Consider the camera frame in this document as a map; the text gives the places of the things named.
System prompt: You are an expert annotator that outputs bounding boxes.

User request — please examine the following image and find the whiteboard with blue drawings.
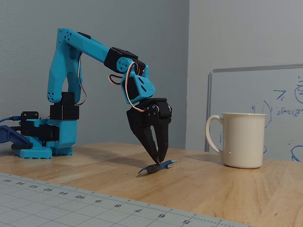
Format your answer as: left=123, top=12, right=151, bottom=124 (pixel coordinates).
left=205, top=63, right=303, bottom=163

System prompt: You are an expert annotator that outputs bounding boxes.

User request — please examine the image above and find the dark blue table clamp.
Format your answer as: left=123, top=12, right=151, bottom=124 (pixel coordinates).
left=0, top=125, right=32, bottom=150

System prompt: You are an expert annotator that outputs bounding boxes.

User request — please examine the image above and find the blue USB cable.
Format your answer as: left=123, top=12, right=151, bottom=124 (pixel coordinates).
left=0, top=115, right=21, bottom=123

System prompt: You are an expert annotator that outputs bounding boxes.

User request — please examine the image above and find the white red black wrist cable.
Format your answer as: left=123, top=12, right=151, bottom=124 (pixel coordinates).
left=107, top=60, right=148, bottom=113

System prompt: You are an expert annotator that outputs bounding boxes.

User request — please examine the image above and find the blue and black pen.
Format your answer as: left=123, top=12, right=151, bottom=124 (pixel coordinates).
left=138, top=158, right=178, bottom=175

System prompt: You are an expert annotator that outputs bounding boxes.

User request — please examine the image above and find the white red black shoulder cable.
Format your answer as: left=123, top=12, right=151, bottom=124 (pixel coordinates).
left=75, top=53, right=88, bottom=106

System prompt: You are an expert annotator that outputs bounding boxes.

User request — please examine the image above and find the blue robot arm with base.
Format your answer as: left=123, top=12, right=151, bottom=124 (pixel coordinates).
left=11, top=27, right=156, bottom=159

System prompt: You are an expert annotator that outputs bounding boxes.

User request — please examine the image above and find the cream ceramic mug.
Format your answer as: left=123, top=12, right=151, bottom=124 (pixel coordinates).
left=205, top=112, right=267, bottom=169

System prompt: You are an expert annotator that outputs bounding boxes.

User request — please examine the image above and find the grey gridded cutting mat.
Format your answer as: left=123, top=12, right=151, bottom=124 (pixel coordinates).
left=0, top=172, right=256, bottom=227

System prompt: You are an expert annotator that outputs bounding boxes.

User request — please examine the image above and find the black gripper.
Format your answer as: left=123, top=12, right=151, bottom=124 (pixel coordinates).
left=126, top=97, right=173, bottom=164

